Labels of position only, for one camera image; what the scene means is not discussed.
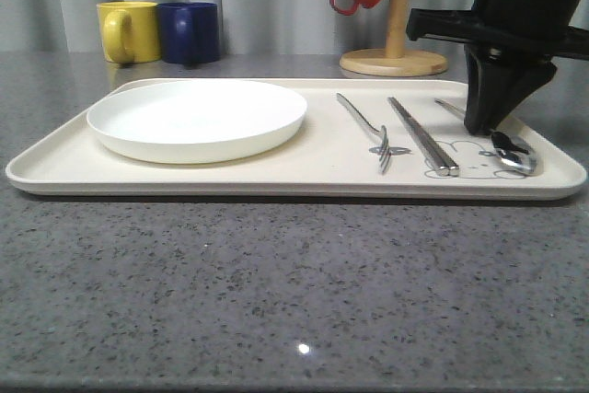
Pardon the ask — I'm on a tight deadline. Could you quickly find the white round plate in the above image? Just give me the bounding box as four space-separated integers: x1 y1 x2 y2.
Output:
87 79 307 164

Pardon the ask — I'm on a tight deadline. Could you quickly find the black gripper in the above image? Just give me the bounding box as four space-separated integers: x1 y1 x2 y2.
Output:
406 0 588 134

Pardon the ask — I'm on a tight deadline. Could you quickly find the yellow mug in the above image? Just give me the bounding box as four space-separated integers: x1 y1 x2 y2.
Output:
97 1 161 64

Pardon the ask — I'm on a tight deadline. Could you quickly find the silver fork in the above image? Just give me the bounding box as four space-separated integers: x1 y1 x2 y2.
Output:
336 93 392 175

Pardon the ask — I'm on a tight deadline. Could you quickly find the wooden mug tree stand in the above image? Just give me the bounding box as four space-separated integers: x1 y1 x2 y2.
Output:
340 0 448 77

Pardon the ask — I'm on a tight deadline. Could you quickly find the silver spoon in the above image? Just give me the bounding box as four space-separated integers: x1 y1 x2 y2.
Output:
434 98 539 177

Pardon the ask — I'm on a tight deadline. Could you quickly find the dark blue mug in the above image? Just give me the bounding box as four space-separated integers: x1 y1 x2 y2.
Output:
156 2 221 64

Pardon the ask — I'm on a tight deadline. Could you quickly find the cream rabbit serving tray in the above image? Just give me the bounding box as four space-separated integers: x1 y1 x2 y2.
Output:
6 78 587 200

